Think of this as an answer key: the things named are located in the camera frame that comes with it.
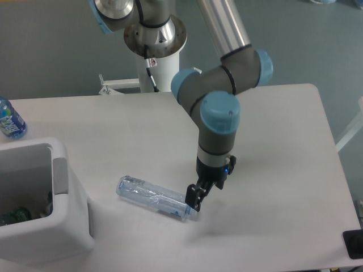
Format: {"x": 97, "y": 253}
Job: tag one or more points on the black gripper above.
{"x": 208, "y": 177}

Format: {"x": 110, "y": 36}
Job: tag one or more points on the crushed clear plastic bottle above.
{"x": 154, "y": 196}

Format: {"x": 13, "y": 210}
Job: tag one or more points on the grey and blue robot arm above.
{"x": 155, "y": 36}

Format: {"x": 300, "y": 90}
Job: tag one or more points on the white plastic trash can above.
{"x": 36, "y": 175}

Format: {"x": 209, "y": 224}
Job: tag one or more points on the green bottle inside trash can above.
{"x": 20, "y": 214}

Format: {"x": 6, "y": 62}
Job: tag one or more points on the black device at table corner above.
{"x": 353, "y": 243}

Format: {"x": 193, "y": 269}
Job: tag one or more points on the blue labelled drink bottle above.
{"x": 12, "y": 124}

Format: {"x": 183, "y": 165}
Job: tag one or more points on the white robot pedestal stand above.
{"x": 153, "y": 74}

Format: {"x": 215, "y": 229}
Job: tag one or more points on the white frame at right edge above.
{"x": 350, "y": 130}

